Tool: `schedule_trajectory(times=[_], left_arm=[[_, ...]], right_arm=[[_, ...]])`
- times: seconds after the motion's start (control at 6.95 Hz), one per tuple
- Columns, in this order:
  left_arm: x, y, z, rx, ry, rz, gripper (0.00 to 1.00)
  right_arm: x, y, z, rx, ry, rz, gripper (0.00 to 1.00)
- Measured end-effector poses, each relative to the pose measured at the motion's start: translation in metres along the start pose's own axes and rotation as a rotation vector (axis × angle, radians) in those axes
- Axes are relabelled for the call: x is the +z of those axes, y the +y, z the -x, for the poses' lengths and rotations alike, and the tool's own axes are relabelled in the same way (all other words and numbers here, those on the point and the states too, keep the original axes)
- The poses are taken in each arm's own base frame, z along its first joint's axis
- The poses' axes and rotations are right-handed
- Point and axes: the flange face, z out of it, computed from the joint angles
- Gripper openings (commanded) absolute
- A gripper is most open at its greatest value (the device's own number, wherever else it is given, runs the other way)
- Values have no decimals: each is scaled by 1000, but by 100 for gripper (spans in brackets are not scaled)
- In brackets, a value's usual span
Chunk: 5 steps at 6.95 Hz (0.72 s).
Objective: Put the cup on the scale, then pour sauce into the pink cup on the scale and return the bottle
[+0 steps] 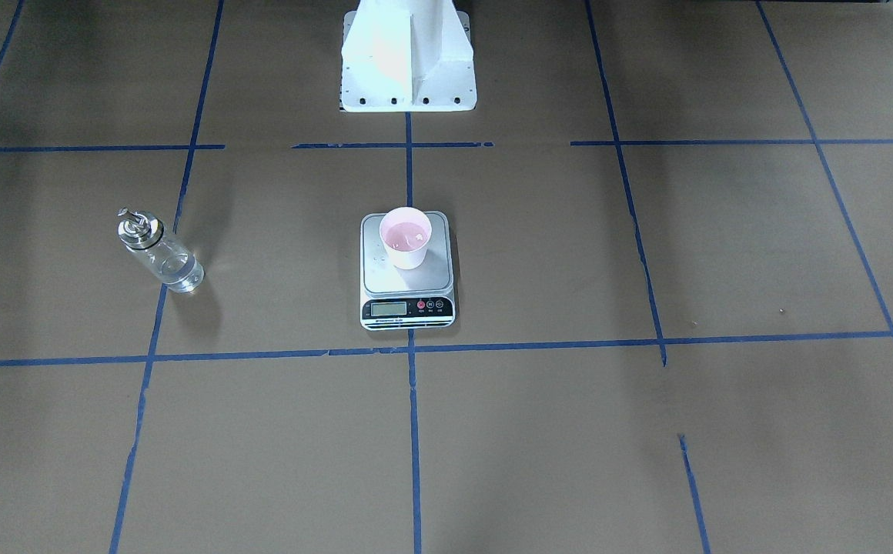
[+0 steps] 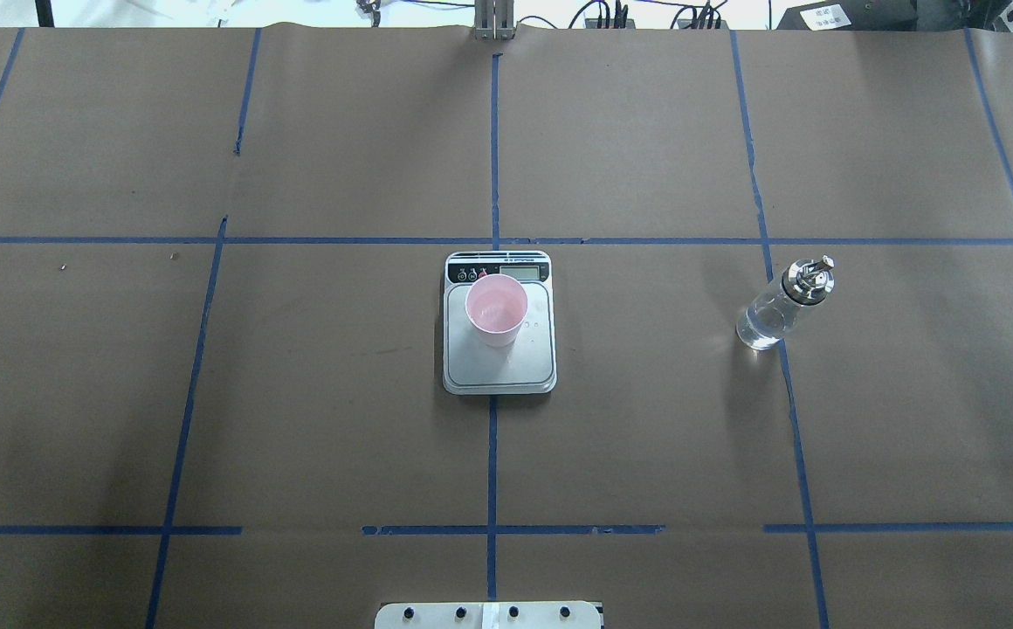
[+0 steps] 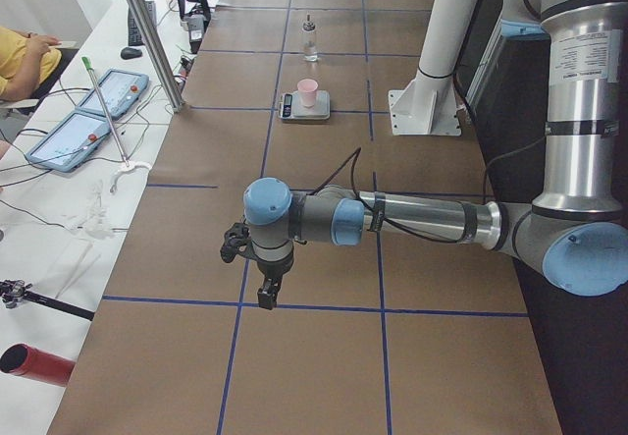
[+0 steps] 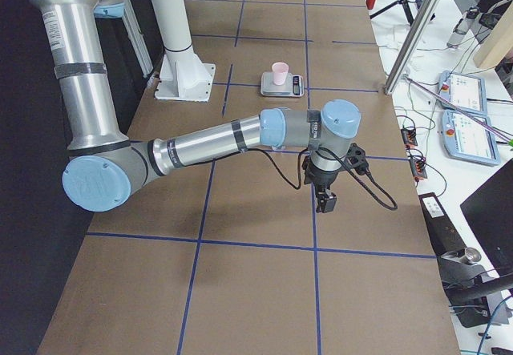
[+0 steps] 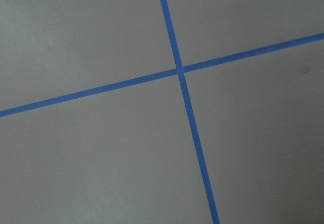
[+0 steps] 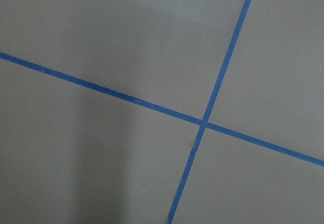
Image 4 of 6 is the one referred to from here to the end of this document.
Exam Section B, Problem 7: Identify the metal reacher grabber stick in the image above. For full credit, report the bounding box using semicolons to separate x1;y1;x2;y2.
401;75;513;147

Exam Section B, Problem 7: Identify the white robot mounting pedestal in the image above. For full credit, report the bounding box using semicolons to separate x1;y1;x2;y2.
151;0;216;102

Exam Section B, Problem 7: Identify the pink plastic cup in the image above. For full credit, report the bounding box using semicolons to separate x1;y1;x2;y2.
272;62;289;86

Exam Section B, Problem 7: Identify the digital kitchen scale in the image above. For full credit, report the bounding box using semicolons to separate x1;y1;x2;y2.
261;71;305;98

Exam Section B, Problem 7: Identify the far blue teach pendant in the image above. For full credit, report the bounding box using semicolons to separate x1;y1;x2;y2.
438;71;487;115

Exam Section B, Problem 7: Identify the blue teach pendant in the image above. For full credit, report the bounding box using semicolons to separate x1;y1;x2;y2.
438;71;487;115
442;110;501;166

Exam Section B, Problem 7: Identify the aluminium frame post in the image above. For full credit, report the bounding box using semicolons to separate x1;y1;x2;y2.
384;0;439;95

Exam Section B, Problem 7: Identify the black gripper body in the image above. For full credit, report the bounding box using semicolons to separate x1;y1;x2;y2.
302;143;369;195

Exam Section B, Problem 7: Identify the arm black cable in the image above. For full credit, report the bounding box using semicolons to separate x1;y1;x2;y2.
244;146;399;212

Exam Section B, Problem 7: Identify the near blue teach pendant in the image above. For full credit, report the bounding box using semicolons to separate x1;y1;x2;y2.
442;110;501;166

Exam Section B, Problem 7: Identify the black desk clamp device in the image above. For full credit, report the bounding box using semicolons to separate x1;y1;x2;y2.
419;192;512;328

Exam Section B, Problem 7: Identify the black computer monitor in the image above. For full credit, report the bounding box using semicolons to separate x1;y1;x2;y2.
460;161;513;275

